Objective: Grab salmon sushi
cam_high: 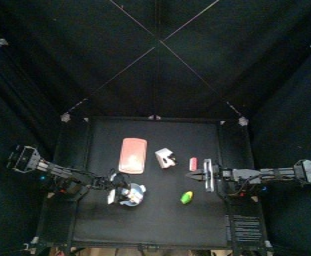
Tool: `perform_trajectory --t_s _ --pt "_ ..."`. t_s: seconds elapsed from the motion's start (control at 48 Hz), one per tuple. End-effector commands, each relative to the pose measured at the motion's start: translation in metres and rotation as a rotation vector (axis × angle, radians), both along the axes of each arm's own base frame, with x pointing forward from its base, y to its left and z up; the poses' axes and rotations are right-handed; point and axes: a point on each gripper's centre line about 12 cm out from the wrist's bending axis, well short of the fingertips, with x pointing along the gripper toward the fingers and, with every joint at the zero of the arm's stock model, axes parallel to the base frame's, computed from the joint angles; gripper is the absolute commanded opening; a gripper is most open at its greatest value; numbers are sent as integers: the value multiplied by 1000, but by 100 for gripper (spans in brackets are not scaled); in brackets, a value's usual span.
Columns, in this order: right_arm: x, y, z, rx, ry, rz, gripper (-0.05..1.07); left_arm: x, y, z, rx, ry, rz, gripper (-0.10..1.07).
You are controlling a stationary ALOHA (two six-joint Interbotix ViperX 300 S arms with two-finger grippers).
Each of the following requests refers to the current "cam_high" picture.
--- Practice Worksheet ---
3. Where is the white toy knife block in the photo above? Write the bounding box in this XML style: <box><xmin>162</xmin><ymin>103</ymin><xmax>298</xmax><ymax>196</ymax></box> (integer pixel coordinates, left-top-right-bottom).
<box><xmin>154</xmin><ymin>147</ymin><xmax>180</xmax><ymax>170</ymax></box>

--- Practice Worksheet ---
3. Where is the pink rectangular plastic tray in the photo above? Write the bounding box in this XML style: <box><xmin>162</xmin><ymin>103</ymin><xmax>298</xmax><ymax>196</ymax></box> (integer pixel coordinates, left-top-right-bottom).
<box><xmin>118</xmin><ymin>137</ymin><xmax>149</xmax><ymax>175</ymax></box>

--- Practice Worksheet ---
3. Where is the printed label plate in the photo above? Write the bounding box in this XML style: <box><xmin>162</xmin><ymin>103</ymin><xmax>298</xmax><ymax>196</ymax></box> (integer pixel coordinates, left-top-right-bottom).
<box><xmin>232</xmin><ymin>214</ymin><xmax>265</xmax><ymax>244</ymax></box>

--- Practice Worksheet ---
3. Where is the thin white diagonal cord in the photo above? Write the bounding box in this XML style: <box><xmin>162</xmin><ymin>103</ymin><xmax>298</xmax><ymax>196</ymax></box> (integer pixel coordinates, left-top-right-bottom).
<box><xmin>69</xmin><ymin>0</ymin><xmax>221</xmax><ymax>113</ymax></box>
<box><xmin>109</xmin><ymin>0</ymin><xmax>244</xmax><ymax>118</ymax></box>

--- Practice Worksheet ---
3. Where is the salmon sushi toy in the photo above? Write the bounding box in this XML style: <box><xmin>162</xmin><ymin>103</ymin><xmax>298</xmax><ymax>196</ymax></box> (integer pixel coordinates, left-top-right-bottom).
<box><xmin>189</xmin><ymin>157</ymin><xmax>200</xmax><ymax>172</ymax></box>

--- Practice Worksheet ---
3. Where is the light blue plastic bowl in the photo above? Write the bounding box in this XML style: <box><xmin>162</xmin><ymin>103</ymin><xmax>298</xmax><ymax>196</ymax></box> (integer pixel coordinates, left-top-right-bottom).
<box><xmin>115</xmin><ymin>182</ymin><xmax>149</xmax><ymax>208</ymax></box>

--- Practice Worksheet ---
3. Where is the toy corn with green husk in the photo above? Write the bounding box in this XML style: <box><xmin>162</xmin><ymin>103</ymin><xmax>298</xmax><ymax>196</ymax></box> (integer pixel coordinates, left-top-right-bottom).
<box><xmin>180</xmin><ymin>190</ymin><xmax>196</xmax><ymax>205</ymax></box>

